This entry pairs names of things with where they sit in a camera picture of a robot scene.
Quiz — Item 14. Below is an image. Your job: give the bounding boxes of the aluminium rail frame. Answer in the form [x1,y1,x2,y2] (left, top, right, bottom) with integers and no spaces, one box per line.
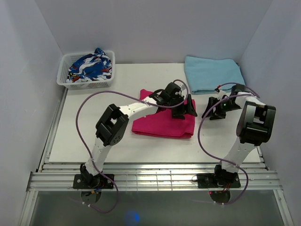
[19,90,294,226]

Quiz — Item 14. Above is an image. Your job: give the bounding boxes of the blue white patterned garment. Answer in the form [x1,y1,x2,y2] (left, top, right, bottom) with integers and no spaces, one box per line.
[66,48,112,83]

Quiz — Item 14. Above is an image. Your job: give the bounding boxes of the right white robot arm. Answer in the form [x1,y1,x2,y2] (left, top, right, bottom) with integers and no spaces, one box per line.
[197,83,276,189]

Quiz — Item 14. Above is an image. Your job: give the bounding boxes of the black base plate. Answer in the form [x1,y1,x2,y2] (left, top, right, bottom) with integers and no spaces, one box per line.
[72,174,114,190]
[197,173,241,188]

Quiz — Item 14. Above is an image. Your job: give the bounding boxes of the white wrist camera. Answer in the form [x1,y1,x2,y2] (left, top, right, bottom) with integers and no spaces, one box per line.
[215,86,228,100]
[173,80,189,94]

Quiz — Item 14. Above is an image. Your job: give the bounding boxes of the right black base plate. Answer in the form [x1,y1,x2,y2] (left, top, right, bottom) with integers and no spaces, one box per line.
[197,173,241,188]

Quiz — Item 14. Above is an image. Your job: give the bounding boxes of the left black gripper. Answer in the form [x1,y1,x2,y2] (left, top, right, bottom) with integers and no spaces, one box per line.
[167,94,197,120]

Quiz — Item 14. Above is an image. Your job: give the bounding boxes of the magenta trousers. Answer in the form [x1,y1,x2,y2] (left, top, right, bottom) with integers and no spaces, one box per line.
[131,89,197,139]

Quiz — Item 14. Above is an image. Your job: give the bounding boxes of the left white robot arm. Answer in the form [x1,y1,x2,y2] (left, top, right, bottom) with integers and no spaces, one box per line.
[75,81,197,188]

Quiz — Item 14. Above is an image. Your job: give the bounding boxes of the folded light blue trousers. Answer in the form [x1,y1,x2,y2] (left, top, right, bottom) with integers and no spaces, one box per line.
[184,56,245,95]

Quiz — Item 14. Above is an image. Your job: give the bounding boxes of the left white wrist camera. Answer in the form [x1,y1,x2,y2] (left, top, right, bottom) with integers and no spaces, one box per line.
[173,80,189,94]

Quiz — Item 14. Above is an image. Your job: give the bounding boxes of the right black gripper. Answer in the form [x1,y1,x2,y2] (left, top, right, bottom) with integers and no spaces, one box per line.
[201,97,241,120]

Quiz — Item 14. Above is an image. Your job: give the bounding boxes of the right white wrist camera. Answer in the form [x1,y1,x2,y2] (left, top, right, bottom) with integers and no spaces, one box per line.
[215,86,228,100]

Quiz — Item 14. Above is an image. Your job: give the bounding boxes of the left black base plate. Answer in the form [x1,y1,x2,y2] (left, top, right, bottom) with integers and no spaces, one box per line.
[72,174,114,190]

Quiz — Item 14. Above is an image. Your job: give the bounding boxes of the white plastic basket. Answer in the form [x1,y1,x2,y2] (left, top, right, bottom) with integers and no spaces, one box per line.
[56,50,116,90]

